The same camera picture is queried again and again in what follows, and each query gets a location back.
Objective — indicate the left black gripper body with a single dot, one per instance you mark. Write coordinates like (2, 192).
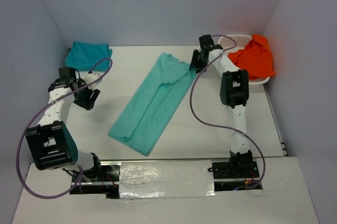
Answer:
(83, 99)

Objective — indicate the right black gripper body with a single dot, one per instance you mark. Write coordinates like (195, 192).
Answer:
(197, 61)

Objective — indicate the teal t-shirt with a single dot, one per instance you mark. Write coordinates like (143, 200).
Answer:
(86, 57)

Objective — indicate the orange t-shirt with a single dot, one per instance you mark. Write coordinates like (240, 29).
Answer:
(256, 57)

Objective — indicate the light turquoise t-shirt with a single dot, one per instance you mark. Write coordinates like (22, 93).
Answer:
(143, 120)

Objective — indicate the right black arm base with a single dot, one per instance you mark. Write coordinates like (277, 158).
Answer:
(227, 178)

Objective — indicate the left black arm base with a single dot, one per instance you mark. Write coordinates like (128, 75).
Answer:
(105, 183)

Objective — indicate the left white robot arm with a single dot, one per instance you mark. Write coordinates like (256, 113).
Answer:
(50, 142)

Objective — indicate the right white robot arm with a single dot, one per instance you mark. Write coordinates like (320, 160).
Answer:
(234, 94)

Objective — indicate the white plastic basket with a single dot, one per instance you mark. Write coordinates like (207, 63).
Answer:
(241, 42)

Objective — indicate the silver foil tape sheet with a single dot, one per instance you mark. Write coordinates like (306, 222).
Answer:
(166, 179)

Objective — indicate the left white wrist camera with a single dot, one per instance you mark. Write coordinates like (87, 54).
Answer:
(91, 77)

